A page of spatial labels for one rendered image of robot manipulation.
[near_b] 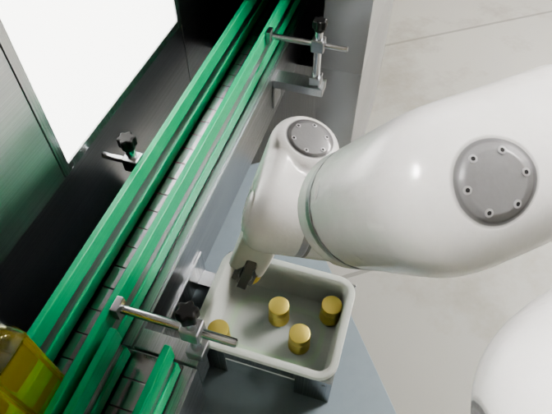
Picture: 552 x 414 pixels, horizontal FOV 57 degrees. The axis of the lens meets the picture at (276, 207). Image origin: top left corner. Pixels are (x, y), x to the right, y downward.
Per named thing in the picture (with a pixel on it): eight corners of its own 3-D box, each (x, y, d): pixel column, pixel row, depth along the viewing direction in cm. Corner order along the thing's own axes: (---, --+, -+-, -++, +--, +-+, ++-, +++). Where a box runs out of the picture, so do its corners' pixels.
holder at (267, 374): (204, 267, 94) (199, 243, 88) (351, 307, 89) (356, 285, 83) (164, 352, 84) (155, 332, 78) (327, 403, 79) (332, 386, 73)
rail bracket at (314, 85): (271, 94, 119) (270, 3, 101) (342, 108, 116) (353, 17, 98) (264, 107, 116) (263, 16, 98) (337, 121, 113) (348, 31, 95)
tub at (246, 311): (231, 272, 93) (227, 245, 86) (352, 305, 89) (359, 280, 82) (194, 361, 82) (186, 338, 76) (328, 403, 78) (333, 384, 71)
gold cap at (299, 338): (312, 338, 83) (314, 326, 80) (305, 357, 81) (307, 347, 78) (292, 331, 84) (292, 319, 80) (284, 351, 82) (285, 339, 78)
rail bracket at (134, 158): (120, 177, 91) (99, 121, 80) (155, 186, 89) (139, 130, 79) (109, 194, 88) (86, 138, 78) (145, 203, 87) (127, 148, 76)
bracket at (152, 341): (154, 343, 78) (144, 323, 72) (211, 361, 76) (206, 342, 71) (143, 365, 76) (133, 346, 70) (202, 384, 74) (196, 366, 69)
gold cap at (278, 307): (292, 310, 86) (292, 298, 83) (286, 329, 84) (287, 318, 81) (271, 305, 87) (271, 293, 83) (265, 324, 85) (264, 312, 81)
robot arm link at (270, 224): (353, 239, 46) (249, 224, 44) (315, 287, 54) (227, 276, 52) (342, 115, 54) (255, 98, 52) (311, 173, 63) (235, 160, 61)
